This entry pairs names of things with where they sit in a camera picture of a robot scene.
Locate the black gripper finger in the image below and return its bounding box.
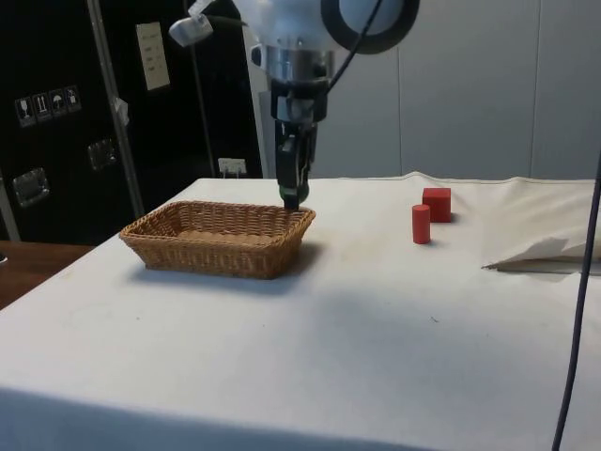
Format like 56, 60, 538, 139
275, 121, 302, 212
299, 122, 319, 194

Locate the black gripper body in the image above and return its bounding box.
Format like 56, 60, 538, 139
270, 77, 330, 126

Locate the wicker basket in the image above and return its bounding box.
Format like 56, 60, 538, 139
118, 200, 317, 281

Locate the red cylinder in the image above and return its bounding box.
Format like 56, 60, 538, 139
411, 204, 432, 245

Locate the red cube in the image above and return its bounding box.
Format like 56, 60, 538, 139
422, 187, 454, 224

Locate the black cabinet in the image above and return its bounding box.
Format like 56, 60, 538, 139
0, 0, 265, 246

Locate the black cable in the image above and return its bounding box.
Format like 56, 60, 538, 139
550, 148, 601, 451
327, 0, 385, 93
205, 13, 251, 27

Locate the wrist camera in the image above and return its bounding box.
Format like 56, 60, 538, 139
168, 12, 213, 48

